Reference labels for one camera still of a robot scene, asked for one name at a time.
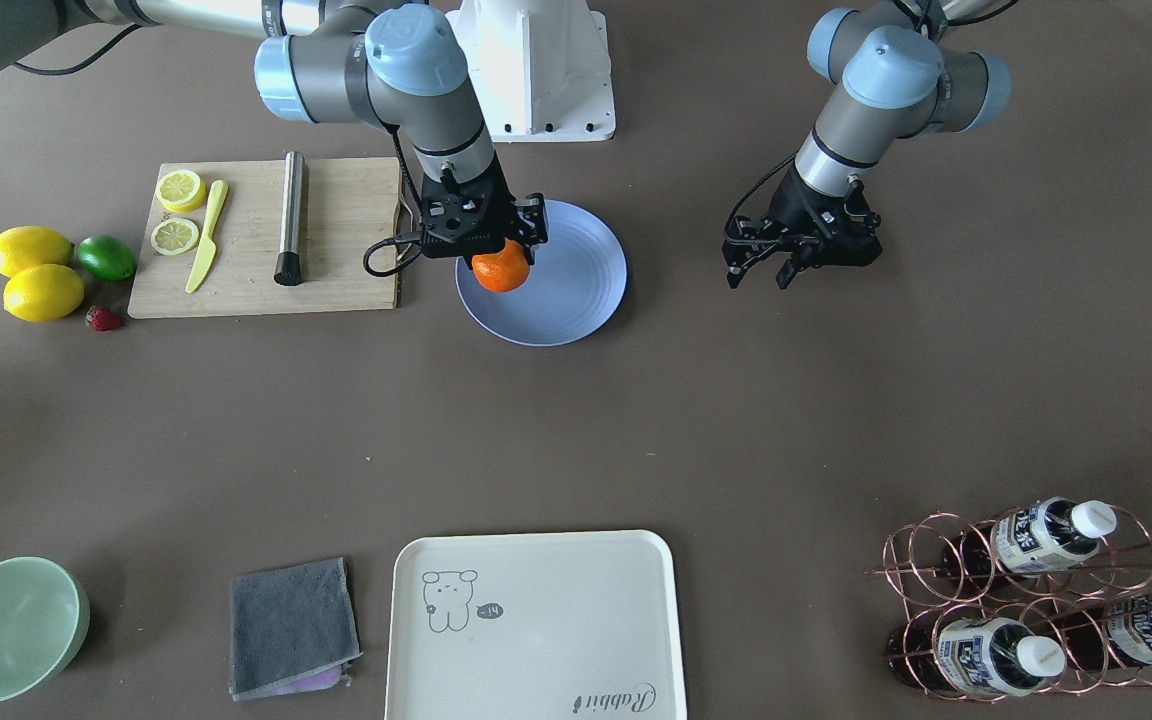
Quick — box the copper wire bottle rack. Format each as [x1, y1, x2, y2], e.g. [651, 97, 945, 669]
[879, 502, 1152, 696]

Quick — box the grey folded cloth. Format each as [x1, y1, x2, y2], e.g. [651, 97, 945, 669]
[229, 556, 362, 702]

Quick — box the yellow plastic knife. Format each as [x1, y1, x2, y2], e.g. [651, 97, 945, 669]
[184, 179, 230, 293]

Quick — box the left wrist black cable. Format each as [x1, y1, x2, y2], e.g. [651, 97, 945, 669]
[720, 152, 799, 271]

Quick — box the cream rabbit tray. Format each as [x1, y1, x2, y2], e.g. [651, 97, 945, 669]
[384, 529, 689, 719]

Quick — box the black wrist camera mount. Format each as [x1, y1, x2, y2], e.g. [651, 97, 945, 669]
[417, 195, 506, 259]

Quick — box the dark tea bottle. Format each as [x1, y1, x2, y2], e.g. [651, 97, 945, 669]
[937, 497, 1117, 589]
[1053, 593, 1152, 670]
[884, 611, 1068, 702]

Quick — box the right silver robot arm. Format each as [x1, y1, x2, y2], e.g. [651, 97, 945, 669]
[0, 1, 548, 262]

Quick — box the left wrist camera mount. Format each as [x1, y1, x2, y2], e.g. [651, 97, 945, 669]
[813, 176, 882, 266]

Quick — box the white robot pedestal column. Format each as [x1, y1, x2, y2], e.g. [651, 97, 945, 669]
[445, 1, 617, 143]

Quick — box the blue plate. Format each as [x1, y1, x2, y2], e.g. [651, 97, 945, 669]
[454, 199, 628, 347]

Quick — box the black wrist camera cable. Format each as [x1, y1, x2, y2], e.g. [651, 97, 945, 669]
[362, 130, 427, 279]

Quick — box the steel muddler with black tip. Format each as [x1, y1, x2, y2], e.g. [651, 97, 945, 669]
[273, 151, 305, 287]

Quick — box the yellow lemon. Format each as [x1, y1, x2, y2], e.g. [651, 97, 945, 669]
[3, 264, 84, 323]
[0, 225, 74, 278]

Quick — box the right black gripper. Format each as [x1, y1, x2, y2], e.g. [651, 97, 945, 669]
[420, 164, 548, 265]

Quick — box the lemon half slice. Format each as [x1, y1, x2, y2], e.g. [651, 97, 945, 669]
[147, 217, 200, 256]
[156, 168, 207, 214]

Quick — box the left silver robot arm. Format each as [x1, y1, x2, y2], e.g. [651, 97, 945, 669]
[722, 1, 1011, 288]

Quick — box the orange mandarin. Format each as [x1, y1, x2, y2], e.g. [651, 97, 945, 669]
[470, 240, 532, 293]

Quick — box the green lime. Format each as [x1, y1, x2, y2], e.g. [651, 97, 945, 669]
[76, 234, 137, 282]

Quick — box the wooden cutting board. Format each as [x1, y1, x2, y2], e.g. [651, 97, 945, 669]
[128, 158, 402, 319]

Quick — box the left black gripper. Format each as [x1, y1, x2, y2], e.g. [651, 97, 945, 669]
[722, 161, 849, 290]

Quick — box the mint green bowl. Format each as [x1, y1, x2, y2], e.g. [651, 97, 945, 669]
[0, 556, 90, 702]

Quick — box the red strawberry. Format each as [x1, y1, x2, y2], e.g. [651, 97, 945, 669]
[84, 306, 126, 333]

